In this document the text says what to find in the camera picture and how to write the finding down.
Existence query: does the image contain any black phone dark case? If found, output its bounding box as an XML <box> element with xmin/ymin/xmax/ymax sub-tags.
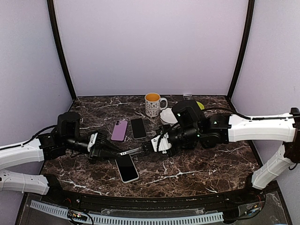
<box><xmin>111</xmin><ymin>120</ymin><xmax>128</xmax><ymax>142</ymax></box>

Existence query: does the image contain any black phone grey case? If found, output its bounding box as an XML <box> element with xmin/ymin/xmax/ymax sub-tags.
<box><xmin>117</xmin><ymin>147</ymin><xmax>143</xmax><ymax>156</ymax></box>

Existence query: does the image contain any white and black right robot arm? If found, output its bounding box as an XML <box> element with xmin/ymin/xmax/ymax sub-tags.
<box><xmin>142</xmin><ymin>100</ymin><xmax>300</xmax><ymax>203</ymax></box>

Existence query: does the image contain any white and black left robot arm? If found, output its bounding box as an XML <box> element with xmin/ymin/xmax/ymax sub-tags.
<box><xmin>0</xmin><ymin>112</ymin><xmax>121</xmax><ymax>204</ymax></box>

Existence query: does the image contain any black phone white case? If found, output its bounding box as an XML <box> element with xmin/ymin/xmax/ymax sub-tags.
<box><xmin>115</xmin><ymin>155</ymin><xmax>139</xmax><ymax>183</ymax></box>

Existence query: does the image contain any white scalloped ceramic dish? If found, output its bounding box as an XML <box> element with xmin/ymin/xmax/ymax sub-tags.
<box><xmin>160</xmin><ymin>107</ymin><xmax>178</xmax><ymax>125</ymax></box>

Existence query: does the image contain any lime green bowl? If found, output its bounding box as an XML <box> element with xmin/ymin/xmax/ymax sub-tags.
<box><xmin>197</xmin><ymin>101</ymin><xmax>204</xmax><ymax>110</ymax></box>

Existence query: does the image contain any white spotted mug orange inside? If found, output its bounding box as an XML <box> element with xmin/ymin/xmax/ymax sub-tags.
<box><xmin>144</xmin><ymin>93</ymin><xmax>168</xmax><ymax>117</ymax></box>

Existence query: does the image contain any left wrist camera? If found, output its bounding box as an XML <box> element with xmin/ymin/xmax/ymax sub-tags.
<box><xmin>87</xmin><ymin>132</ymin><xmax>98</xmax><ymax>152</ymax></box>

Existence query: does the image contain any white slotted cable duct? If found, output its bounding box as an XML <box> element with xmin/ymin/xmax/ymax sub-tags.
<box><xmin>30</xmin><ymin>200</ymin><xmax>224</xmax><ymax>225</ymax></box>

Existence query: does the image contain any black right frame post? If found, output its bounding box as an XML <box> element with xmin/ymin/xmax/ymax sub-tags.
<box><xmin>226</xmin><ymin>0</ymin><xmax>255</xmax><ymax>101</ymax></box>

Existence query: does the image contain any black frame post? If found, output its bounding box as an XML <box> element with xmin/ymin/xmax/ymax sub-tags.
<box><xmin>226</xmin><ymin>0</ymin><xmax>255</xmax><ymax>101</ymax></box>
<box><xmin>46</xmin><ymin>0</ymin><xmax>77</xmax><ymax>101</ymax></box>

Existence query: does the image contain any black left frame post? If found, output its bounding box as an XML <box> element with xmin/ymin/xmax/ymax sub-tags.
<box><xmin>46</xmin><ymin>0</ymin><xmax>77</xmax><ymax>101</ymax></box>

